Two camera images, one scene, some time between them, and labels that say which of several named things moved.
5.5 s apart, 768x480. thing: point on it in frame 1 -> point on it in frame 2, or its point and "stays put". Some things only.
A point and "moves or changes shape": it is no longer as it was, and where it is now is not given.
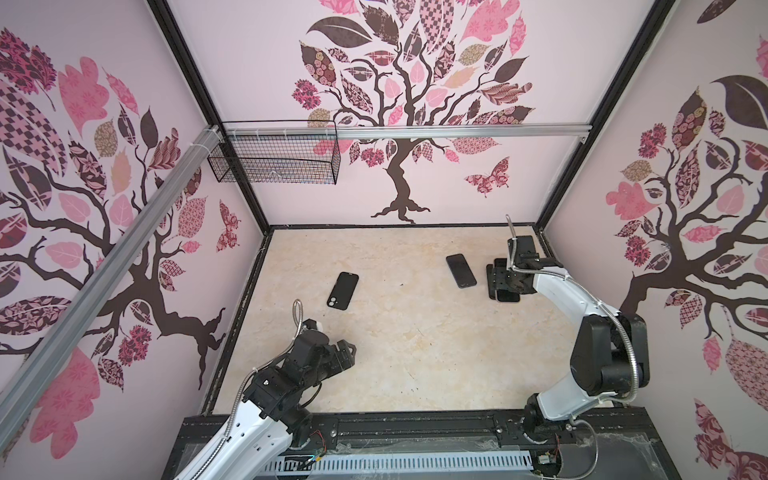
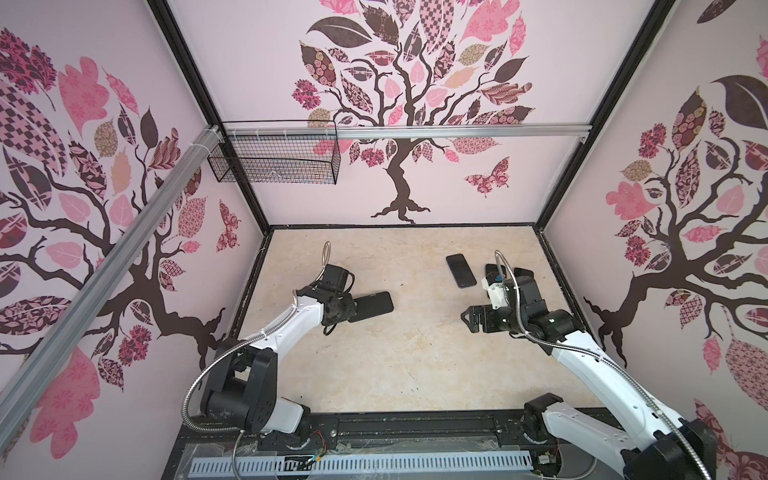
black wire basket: x=277 y=152 stays put
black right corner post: x=653 y=22 stays put
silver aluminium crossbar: x=406 y=131 stays put
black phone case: x=342 y=290 moves or changes shape
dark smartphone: x=461 y=270 stays put
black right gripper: x=500 y=267 -> x=485 y=312
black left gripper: x=346 y=358 -> x=350 y=311
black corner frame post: x=169 y=24 stays put
